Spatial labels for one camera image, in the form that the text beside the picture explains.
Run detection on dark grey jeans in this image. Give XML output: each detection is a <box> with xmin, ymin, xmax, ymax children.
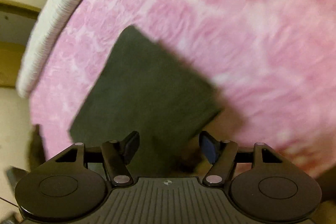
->
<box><xmin>70</xmin><ymin>26</ymin><xmax>221</xmax><ymax>177</ymax></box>

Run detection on pink rose bedspread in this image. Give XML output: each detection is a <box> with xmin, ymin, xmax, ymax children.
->
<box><xmin>30</xmin><ymin>0</ymin><xmax>335</xmax><ymax>176</ymax></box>

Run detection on wooden door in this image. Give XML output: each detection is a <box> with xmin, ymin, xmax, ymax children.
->
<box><xmin>0</xmin><ymin>42</ymin><xmax>25</xmax><ymax>87</ymax></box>

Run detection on white rolled quilt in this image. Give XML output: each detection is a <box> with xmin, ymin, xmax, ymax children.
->
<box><xmin>16</xmin><ymin>0</ymin><xmax>82</xmax><ymax>98</ymax></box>

